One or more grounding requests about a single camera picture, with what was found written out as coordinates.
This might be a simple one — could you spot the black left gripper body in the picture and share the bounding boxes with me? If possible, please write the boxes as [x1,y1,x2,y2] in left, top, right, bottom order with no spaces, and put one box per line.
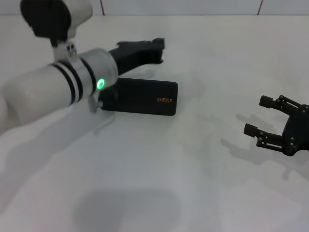
[108,40,153,77]

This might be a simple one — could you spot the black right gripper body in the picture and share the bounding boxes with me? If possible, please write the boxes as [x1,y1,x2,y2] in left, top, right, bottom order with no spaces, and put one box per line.
[283,103,309,157]

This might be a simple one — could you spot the black glasses case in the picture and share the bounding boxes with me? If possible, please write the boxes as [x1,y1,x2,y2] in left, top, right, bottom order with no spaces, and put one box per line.
[98,77,179,117]

